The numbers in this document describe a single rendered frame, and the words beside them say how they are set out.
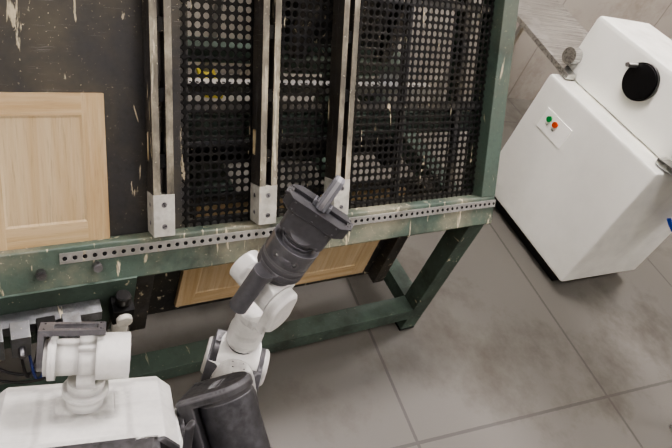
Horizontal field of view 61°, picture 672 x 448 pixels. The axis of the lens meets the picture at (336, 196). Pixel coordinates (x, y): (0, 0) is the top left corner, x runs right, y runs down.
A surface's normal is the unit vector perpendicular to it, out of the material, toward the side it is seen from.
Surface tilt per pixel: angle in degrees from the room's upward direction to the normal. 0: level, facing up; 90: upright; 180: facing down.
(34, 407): 23
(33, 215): 60
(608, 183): 90
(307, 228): 78
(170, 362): 0
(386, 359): 0
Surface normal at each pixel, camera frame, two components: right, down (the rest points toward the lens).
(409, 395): 0.31, -0.71
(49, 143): 0.52, 0.24
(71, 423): 0.18, -0.93
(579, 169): -0.87, 0.04
